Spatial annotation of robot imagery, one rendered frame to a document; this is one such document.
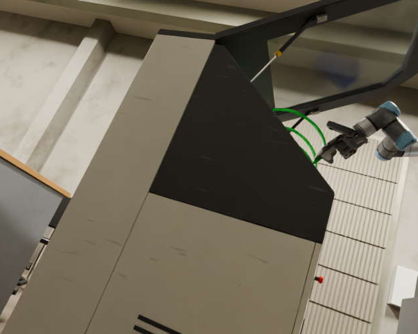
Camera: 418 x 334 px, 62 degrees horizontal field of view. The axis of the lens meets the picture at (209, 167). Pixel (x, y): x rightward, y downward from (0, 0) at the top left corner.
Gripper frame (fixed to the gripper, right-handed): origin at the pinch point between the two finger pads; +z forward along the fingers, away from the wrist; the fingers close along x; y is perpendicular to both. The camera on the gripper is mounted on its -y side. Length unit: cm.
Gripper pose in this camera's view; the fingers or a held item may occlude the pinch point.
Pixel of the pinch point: (316, 157)
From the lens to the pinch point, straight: 152.8
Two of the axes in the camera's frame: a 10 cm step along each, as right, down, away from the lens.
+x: 4.8, 2.5, 8.4
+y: 4.4, 7.6, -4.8
